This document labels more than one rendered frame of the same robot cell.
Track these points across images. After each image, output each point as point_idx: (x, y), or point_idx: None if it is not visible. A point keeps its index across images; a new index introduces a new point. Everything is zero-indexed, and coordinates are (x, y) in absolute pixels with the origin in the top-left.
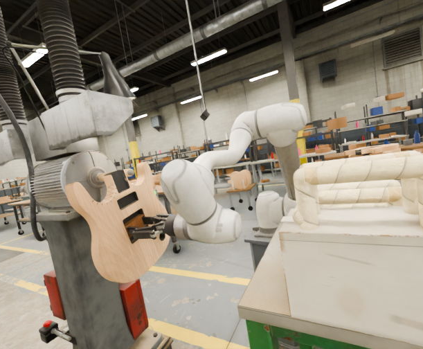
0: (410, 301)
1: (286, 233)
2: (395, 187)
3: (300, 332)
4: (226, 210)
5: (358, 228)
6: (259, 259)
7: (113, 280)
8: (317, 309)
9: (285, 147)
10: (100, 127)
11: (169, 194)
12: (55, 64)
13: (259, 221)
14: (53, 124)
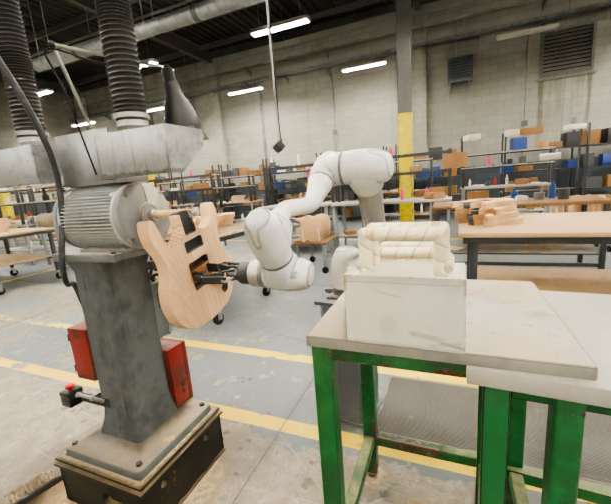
0: (421, 320)
1: (349, 276)
2: None
3: (353, 354)
4: (301, 259)
5: (398, 273)
6: None
7: (179, 323)
8: (365, 332)
9: (368, 198)
10: (174, 164)
11: (253, 240)
12: (115, 80)
13: (333, 281)
14: (111, 152)
